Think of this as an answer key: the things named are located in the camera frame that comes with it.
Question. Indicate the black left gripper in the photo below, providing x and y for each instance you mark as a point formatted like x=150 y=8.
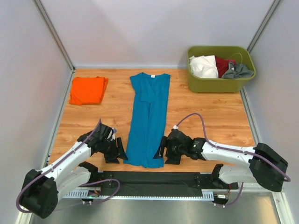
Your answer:
x=111 y=158

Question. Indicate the folded orange t-shirt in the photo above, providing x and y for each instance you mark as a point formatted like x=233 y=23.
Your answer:
x=88 y=90

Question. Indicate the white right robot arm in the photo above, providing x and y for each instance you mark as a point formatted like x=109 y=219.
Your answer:
x=259 y=164

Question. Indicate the aluminium frame post right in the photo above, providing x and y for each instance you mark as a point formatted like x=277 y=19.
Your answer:
x=264 y=23

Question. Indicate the aluminium front rail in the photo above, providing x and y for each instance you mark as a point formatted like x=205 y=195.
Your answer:
x=136 y=184

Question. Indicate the blue t-shirt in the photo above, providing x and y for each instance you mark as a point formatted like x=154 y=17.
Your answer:
x=148 y=119

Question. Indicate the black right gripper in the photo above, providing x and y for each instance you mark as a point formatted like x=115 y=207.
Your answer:
x=171 y=159

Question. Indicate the grey t-shirt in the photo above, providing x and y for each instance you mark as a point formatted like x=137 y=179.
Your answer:
x=237 y=70

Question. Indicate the aluminium frame post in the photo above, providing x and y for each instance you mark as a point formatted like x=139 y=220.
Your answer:
x=264 y=23
x=50 y=26

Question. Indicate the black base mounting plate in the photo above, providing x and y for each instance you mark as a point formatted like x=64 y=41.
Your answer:
x=151 y=184

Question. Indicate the white t-shirt with green stripe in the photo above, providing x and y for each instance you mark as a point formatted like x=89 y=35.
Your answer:
x=204 y=66

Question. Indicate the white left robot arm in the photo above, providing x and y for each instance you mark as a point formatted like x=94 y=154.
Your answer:
x=58 y=172

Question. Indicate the green plastic laundry basket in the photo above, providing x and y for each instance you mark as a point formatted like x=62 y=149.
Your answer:
x=219 y=85

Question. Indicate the aluminium frame post left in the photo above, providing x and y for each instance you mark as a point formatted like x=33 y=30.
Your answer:
x=50 y=26

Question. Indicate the dark red t-shirt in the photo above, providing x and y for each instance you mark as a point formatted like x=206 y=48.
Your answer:
x=222 y=65

